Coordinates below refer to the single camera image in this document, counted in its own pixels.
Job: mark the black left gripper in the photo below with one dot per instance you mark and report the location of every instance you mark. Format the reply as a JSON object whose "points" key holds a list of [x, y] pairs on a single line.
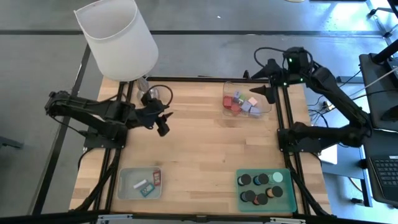
{"points": [[146, 116]]}

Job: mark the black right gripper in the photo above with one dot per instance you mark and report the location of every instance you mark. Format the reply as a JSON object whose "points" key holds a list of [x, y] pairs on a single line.
{"points": [[289, 77]]}

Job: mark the small red digital timer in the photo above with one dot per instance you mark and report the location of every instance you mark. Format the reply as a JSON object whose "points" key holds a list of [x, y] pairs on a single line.
{"points": [[157, 178]]}

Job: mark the white eraser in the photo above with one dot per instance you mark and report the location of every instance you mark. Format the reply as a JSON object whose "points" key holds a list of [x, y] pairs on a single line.
{"points": [[140, 184]]}

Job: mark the teal rectangular box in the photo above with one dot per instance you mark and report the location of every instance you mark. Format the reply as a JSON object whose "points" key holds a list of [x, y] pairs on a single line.
{"points": [[147, 190]]}

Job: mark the mint green cylinder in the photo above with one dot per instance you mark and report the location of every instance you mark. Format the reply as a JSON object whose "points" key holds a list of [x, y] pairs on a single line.
{"points": [[277, 177]]}

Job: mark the black-capped blue cylinder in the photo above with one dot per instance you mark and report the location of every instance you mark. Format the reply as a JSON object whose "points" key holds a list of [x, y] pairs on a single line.
{"points": [[262, 179]]}

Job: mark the black cylinder top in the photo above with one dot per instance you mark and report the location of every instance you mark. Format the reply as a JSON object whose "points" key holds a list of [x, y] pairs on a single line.
{"points": [[245, 179]]}

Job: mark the black-capped orange cylinder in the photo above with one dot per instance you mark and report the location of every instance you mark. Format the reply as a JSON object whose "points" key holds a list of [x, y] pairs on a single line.
{"points": [[276, 191]]}

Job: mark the black-capped red cylinder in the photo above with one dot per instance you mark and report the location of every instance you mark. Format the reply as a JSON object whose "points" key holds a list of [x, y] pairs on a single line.
{"points": [[261, 199]]}

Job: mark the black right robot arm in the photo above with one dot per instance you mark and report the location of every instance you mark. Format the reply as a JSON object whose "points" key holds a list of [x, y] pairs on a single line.
{"points": [[335, 96]]}

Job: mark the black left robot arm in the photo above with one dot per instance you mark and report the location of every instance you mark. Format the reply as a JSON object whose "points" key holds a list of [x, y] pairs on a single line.
{"points": [[87, 109]]}

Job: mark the black metal clamp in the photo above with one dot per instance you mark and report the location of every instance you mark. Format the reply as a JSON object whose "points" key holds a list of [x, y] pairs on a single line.
{"points": [[246, 74]]}

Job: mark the pink plug adapter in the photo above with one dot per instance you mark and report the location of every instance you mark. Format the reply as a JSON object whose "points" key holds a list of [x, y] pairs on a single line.
{"points": [[252, 101]]}

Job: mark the clear plastic container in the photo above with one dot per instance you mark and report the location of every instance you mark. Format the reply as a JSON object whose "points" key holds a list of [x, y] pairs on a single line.
{"points": [[264, 107]]}

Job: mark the floor power strip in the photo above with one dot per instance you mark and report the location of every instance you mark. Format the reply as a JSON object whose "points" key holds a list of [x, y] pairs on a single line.
{"points": [[327, 106]]}

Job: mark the grey plastic tray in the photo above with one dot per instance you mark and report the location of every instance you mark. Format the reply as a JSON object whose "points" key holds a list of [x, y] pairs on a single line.
{"points": [[127, 186]]}

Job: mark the grey floor foot bar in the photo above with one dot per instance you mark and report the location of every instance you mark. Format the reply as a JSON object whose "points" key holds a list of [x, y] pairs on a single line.
{"points": [[349, 79]]}

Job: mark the beige round object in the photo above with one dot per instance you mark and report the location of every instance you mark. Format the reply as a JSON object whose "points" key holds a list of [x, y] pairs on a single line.
{"points": [[294, 1]]}

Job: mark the white paper sheet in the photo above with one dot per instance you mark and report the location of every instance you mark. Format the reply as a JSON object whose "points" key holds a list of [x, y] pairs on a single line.
{"points": [[330, 155]]}

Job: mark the black desk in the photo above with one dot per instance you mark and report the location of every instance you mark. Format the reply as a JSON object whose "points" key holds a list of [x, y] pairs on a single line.
{"points": [[376, 93]]}

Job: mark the grey desk base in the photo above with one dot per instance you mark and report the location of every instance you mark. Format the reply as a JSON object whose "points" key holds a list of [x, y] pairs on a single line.
{"points": [[342, 174]]}

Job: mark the black diagonal pole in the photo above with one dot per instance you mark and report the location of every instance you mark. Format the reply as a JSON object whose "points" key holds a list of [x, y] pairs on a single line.
{"points": [[385, 52]]}

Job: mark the green plastic tray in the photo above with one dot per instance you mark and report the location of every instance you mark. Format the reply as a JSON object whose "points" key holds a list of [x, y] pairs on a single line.
{"points": [[264, 208]]}

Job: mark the black computer mouse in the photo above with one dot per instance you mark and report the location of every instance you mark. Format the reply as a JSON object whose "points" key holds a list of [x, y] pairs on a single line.
{"points": [[391, 114]]}

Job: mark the black chair base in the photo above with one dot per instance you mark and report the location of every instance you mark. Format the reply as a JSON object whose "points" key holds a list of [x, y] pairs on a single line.
{"points": [[392, 32]]}

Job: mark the black laptop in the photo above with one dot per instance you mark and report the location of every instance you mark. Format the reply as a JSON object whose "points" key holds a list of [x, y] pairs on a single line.
{"points": [[387, 174]]}

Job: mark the grey chair leg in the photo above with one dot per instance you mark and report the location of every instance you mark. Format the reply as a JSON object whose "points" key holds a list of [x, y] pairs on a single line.
{"points": [[9, 143]]}

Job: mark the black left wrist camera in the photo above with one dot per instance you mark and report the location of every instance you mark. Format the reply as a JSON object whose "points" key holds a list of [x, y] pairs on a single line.
{"points": [[146, 99]]}

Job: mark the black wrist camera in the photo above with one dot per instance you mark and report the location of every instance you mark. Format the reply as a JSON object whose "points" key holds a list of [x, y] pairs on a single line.
{"points": [[146, 99], [295, 57]]}

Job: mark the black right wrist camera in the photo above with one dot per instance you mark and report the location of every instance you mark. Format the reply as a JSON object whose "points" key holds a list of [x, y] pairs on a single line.
{"points": [[295, 57]]}

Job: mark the black aluminium table frame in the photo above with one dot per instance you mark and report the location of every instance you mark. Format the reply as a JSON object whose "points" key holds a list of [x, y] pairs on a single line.
{"points": [[202, 79]]}

